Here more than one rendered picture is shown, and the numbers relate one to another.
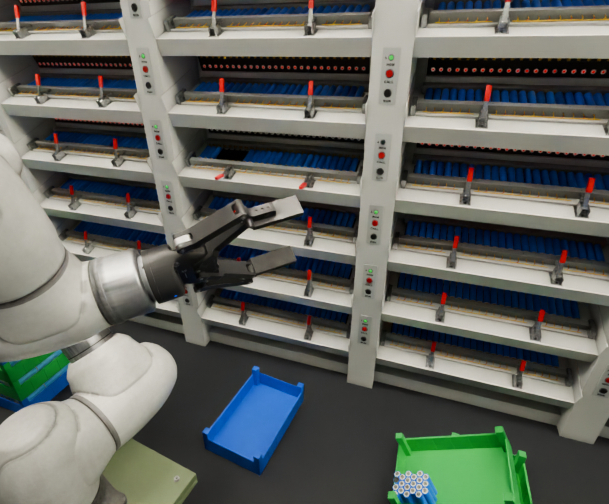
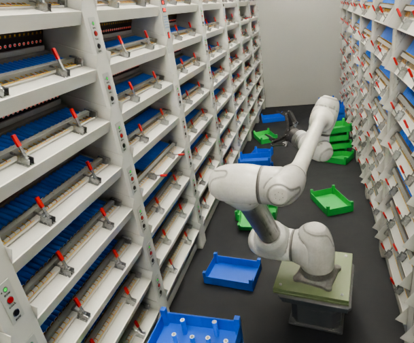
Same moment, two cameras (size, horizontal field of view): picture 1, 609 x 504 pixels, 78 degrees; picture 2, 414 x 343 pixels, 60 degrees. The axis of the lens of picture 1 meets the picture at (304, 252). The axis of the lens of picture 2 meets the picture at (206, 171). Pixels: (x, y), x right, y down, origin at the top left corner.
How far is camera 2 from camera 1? 2.08 m
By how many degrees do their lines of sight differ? 79
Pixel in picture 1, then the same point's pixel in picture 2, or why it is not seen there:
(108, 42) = (100, 128)
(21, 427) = (316, 226)
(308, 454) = (247, 255)
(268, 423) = (233, 271)
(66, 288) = not seen: hidden behind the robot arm
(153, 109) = (126, 160)
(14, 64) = not seen: outside the picture
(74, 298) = not seen: hidden behind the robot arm
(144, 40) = (117, 117)
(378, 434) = (232, 237)
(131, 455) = (286, 266)
